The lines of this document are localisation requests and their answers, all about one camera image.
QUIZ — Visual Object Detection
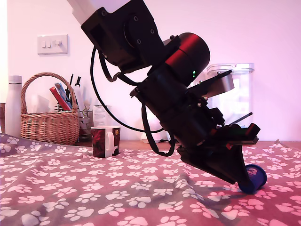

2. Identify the blue capsule with white 3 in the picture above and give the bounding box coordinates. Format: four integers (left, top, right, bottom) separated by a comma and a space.
238, 164, 268, 194

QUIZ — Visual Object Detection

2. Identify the thin dark stick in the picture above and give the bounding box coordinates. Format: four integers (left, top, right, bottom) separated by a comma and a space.
232, 112, 254, 125

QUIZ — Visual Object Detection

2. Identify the clear plastic storage container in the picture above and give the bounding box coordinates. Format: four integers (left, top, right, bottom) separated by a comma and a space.
206, 63, 255, 142

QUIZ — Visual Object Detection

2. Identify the white printed leaflet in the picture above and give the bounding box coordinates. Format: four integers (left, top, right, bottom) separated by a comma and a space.
93, 105, 111, 128

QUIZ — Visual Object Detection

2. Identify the dark red printed mug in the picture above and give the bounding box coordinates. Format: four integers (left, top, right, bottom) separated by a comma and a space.
90, 126, 121, 158

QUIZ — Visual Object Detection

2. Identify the paw print tablecloth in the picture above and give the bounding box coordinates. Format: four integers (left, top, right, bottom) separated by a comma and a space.
0, 133, 301, 226

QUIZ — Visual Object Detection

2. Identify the red box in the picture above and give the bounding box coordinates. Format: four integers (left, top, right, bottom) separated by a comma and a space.
49, 86, 72, 111

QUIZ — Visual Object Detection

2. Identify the blue book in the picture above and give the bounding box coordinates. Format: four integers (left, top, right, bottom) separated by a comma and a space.
54, 82, 73, 108

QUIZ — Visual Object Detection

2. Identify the white metal bottle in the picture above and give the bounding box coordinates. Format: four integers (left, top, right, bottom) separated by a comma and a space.
5, 75, 23, 138

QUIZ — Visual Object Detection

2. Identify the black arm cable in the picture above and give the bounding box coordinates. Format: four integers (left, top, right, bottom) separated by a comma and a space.
142, 103, 176, 157
90, 46, 165, 135
100, 53, 144, 86

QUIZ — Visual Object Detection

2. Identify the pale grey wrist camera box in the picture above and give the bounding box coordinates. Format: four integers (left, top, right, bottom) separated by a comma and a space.
188, 69, 236, 98

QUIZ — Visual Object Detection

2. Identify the wire rack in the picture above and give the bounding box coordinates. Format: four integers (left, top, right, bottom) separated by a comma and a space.
79, 109, 94, 142

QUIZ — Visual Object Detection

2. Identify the wicker basket with handle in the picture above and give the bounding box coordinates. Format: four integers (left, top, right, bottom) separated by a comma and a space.
20, 72, 80, 145

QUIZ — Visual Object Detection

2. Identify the white wall light switch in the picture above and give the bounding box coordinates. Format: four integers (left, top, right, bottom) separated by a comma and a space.
37, 34, 69, 55

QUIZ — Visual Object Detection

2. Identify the brown wooden post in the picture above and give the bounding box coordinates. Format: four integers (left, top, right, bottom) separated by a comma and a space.
0, 103, 6, 134

